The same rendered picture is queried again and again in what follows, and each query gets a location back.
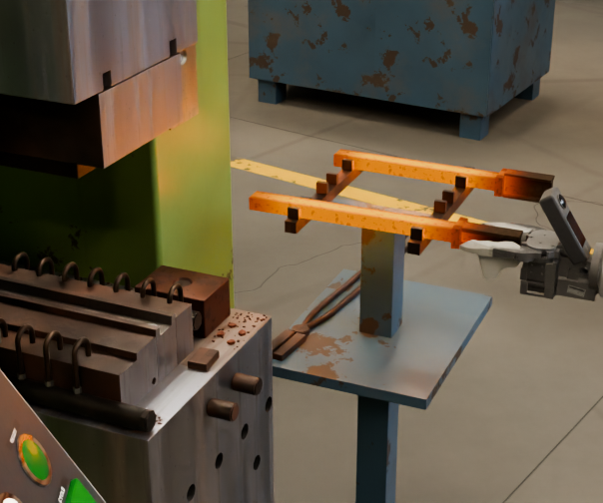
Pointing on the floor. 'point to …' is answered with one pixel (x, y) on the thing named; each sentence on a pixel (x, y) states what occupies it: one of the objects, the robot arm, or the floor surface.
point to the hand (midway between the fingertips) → (473, 234)
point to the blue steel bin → (404, 51)
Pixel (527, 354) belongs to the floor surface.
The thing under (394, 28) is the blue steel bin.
